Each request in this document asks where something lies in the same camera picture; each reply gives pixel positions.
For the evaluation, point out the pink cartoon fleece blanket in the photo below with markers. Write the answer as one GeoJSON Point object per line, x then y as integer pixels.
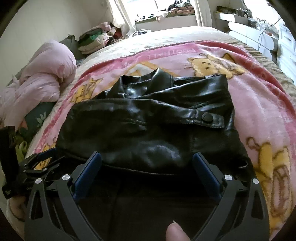
{"type": "Point", "coordinates": [263, 97]}

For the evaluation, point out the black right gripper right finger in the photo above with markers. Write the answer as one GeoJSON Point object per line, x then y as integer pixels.
{"type": "Point", "coordinates": [241, 212]}

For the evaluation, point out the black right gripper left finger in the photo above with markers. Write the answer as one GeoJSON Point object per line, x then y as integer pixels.
{"type": "Point", "coordinates": [56, 183]}

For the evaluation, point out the pile of folded clothes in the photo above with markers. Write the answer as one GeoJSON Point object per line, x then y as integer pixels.
{"type": "Point", "coordinates": [98, 37]}

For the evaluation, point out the right hand thumb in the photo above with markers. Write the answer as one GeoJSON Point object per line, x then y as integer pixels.
{"type": "Point", "coordinates": [174, 232]}

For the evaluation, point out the black leather jacket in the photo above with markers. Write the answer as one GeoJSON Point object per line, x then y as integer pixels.
{"type": "Point", "coordinates": [156, 123]}

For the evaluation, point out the clothes on window sill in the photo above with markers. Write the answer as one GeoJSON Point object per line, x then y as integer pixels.
{"type": "Point", "coordinates": [159, 10]}

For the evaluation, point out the pink folded quilt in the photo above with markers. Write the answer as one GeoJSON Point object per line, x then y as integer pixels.
{"type": "Point", "coordinates": [50, 70]}

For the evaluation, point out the green patterned pillow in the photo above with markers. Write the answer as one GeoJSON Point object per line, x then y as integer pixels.
{"type": "Point", "coordinates": [30, 126]}

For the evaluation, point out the white drawer cabinet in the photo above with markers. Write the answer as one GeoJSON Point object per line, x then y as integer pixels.
{"type": "Point", "coordinates": [286, 52]}

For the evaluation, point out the white rounded bed footboard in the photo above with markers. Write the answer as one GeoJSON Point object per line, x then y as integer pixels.
{"type": "Point", "coordinates": [262, 42]}

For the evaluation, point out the beige bed sheet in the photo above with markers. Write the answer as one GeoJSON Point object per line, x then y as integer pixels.
{"type": "Point", "coordinates": [167, 37]}

